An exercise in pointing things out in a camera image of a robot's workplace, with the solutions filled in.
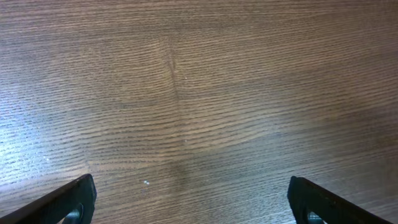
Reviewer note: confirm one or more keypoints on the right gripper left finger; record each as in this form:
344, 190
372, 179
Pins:
74, 202

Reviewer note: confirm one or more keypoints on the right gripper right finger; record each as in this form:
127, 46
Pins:
311, 203

